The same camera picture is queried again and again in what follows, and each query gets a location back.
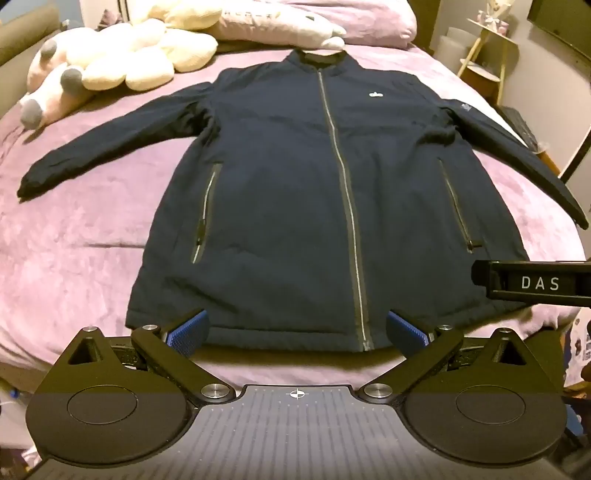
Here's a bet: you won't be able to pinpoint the olive headboard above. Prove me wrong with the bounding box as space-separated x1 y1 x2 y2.
0 0 62 70

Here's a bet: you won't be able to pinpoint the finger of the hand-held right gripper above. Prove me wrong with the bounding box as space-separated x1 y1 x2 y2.
471 261 503 298

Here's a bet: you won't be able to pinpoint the long beige plush pillow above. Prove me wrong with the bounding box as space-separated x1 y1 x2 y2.
210 2 348 51

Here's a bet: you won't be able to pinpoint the dark wall screen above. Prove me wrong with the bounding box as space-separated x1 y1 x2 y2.
526 0 591 63

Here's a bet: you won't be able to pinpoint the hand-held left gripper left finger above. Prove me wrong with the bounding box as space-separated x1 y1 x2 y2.
45 308 236 403

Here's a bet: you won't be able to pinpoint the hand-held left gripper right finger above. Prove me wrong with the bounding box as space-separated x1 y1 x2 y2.
358 309 549 404

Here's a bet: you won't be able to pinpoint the cream flower plush pillow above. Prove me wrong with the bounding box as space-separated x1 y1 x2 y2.
81 0 222 92

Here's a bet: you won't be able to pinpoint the gold side table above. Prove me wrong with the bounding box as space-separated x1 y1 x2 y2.
456 4 522 108

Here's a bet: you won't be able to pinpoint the purple pillow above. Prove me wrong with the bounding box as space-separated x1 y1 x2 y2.
281 0 419 49

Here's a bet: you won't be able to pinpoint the pink plush toy grey feet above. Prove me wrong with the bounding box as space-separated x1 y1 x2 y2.
18 39 101 131

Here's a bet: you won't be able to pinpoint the purple bed blanket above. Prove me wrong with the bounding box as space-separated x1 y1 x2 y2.
0 41 591 411

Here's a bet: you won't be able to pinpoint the dark navy zip jacket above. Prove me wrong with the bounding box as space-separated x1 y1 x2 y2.
17 48 590 354

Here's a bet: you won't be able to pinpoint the white cylinder container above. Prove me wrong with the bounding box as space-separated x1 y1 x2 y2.
435 27 482 77

